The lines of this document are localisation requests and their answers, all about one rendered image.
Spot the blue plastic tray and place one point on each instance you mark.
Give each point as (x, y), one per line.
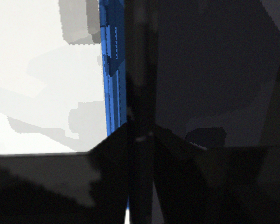
(111, 13)

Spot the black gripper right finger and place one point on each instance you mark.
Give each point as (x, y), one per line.
(190, 182)

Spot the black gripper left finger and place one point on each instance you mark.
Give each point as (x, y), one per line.
(93, 183)

